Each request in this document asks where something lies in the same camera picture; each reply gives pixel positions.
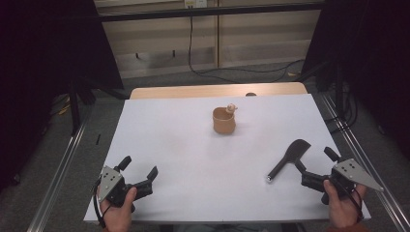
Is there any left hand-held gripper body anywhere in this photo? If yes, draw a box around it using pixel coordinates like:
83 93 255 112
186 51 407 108
97 165 155 208

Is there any bundle of black floor cables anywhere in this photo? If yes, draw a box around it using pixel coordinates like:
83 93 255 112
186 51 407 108
323 81 360 134

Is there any left hand-held gripper black cable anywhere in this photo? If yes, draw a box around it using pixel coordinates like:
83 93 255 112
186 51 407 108
92 177 112 229

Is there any brown cup with small figure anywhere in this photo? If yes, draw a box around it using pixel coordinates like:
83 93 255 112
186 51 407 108
212 102 239 135

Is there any metal floor rail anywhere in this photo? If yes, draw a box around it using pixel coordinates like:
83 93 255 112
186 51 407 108
318 92 410 232
26 117 89 232

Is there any black horizontal bar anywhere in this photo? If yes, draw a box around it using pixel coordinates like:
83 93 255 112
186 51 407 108
98 2 325 23

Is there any light wooden table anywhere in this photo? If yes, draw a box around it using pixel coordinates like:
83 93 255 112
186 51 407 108
129 81 308 101

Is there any right hand-held gripper black cable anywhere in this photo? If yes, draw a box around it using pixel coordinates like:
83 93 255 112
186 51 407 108
331 176 365 224

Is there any black spatula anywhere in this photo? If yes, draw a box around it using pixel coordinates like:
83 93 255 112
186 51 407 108
266 138 312 185

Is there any black curtain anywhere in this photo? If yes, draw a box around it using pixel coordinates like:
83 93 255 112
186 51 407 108
300 0 410 160
0 0 126 194

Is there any black metal stand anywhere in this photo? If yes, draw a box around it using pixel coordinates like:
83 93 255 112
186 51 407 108
69 76 98 136

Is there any person's left hand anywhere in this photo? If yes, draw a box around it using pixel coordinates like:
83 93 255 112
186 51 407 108
100 186 138 232

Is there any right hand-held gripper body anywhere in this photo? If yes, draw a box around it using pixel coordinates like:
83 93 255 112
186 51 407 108
301 158 385 206

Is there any person's right hand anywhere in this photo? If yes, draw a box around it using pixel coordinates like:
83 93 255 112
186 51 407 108
322 179 368 230

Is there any hand-held gripper black cable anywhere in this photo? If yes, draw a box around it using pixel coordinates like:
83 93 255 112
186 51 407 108
331 176 365 224
92 177 112 229

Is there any long black floor cable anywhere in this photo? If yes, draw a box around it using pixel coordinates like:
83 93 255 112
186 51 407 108
188 14 307 84

